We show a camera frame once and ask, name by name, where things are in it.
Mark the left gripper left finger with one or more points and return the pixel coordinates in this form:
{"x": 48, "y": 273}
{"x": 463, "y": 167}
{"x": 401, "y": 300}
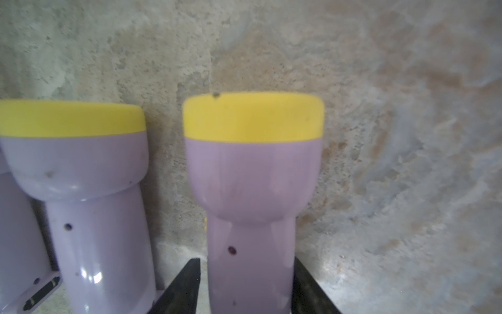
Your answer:
{"x": 181, "y": 295}

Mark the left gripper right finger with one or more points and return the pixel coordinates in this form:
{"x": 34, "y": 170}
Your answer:
{"x": 307, "y": 295}

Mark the purple flashlight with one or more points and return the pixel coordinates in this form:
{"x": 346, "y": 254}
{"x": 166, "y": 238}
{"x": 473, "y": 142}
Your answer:
{"x": 253, "y": 160}
{"x": 27, "y": 278}

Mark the purple flashlight horizontal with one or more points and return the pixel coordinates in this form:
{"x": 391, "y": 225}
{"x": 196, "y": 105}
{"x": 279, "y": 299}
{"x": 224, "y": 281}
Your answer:
{"x": 85, "y": 161}

